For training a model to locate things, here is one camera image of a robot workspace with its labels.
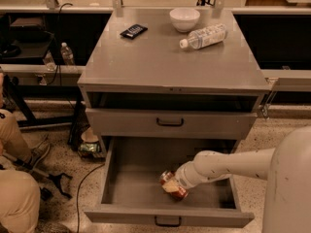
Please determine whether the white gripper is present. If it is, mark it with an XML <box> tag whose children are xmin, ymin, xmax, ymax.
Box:
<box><xmin>162</xmin><ymin>161</ymin><xmax>205</xmax><ymax>193</ymax></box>

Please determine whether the red coke can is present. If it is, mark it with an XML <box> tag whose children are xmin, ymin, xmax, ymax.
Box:
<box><xmin>159</xmin><ymin>171</ymin><xmax>188</xmax><ymax>200</ymax></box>

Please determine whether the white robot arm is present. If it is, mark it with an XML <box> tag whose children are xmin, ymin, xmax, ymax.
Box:
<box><xmin>160</xmin><ymin>126</ymin><xmax>311</xmax><ymax>233</ymax></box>

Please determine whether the open grey lower drawer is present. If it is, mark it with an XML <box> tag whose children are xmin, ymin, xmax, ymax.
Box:
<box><xmin>85</xmin><ymin>138</ymin><xmax>254</xmax><ymax>228</ymax></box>

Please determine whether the closed grey upper drawer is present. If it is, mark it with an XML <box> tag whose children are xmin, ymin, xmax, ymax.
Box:
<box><xmin>86</xmin><ymin>109</ymin><xmax>257</xmax><ymax>140</ymax></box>

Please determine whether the grey metal drawer cabinet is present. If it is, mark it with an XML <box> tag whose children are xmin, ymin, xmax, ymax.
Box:
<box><xmin>77</xmin><ymin>7</ymin><xmax>272</xmax><ymax>153</ymax></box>

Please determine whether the white cup on floor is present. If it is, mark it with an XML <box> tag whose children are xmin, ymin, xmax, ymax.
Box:
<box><xmin>81</xmin><ymin>128</ymin><xmax>98</xmax><ymax>143</ymax></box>

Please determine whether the black grabber tool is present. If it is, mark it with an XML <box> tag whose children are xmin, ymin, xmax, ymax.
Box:
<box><xmin>3</xmin><ymin>152</ymin><xmax>73</xmax><ymax>199</ymax></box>

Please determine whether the grey sneaker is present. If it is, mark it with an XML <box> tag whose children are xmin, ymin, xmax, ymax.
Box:
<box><xmin>30</xmin><ymin>143</ymin><xmax>51</xmax><ymax>167</ymax></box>

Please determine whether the person in khaki trousers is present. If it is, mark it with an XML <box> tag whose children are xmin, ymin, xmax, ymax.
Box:
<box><xmin>0</xmin><ymin>74</ymin><xmax>40</xmax><ymax>233</ymax></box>

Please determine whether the clear plastic water bottle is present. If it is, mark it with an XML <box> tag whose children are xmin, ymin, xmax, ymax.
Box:
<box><xmin>179</xmin><ymin>23</ymin><xmax>227</xmax><ymax>50</ymax></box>

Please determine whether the white ceramic bowl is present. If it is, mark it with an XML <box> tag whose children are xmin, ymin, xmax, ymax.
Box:
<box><xmin>169</xmin><ymin>8</ymin><xmax>200</xmax><ymax>32</ymax></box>

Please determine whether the small water bottle on shelf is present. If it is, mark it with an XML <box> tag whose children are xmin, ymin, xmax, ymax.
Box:
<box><xmin>60</xmin><ymin>42</ymin><xmax>75</xmax><ymax>66</ymax></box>

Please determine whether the black floor cable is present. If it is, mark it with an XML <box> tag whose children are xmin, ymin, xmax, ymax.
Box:
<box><xmin>75</xmin><ymin>162</ymin><xmax>106</xmax><ymax>233</ymax></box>

